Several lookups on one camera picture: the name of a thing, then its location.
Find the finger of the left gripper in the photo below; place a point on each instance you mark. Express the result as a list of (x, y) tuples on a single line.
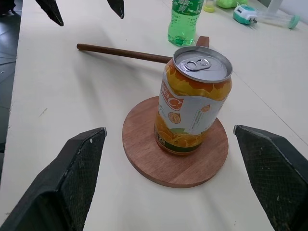
[(51, 10), (116, 6)]

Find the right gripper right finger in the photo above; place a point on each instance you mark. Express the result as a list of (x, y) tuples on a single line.
[(276, 178)]

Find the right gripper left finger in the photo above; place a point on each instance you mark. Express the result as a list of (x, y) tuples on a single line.
[(60, 183)]

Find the brown wooden stick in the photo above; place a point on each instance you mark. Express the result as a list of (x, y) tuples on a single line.
[(120, 52)]

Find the green plastic soda bottle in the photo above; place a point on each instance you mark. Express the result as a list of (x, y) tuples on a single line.
[(183, 26)]

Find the small yellow-green cup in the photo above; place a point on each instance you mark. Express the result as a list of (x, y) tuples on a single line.
[(209, 8)]

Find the round wooden base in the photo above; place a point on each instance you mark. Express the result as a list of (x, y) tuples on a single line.
[(149, 154)]

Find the light green plush toy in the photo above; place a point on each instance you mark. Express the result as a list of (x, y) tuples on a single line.
[(228, 2)]

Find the orange juice can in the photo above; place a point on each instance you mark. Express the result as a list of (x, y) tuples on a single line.
[(192, 101)]

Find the teal white plug adapter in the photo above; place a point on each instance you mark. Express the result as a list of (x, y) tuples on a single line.
[(244, 15)]

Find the clear tube with teal cap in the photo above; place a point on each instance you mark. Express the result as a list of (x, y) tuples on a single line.
[(279, 19)]

